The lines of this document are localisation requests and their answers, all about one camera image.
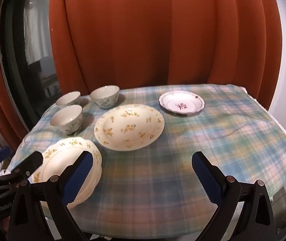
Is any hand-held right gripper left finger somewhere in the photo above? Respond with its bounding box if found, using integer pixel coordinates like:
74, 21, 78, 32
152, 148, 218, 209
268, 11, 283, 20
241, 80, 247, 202
8, 151, 94, 241

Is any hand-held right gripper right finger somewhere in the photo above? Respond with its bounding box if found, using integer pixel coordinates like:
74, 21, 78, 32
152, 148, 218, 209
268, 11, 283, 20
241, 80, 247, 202
192, 151, 276, 241

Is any white blue-floral bowl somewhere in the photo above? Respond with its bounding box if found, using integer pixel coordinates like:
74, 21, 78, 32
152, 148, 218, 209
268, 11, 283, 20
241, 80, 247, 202
90, 85, 120, 109
56, 91, 81, 106
50, 105, 83, 135

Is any round yellow floral plate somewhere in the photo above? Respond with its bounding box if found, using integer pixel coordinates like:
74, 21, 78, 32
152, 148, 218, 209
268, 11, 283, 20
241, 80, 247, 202
94, 104, 165, 151

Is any small white purple-flower plate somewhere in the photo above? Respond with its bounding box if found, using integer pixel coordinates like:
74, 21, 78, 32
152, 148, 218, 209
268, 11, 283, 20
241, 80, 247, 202
158, 91, 205, 116

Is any plaid pastel tablecloth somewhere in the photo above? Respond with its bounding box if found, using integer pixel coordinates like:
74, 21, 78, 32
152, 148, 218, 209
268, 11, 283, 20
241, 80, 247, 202
9, 83, 286, 234

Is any dark glass window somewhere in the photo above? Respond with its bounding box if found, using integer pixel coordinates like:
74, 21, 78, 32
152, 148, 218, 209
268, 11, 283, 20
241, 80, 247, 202
0, 0, 63, 131

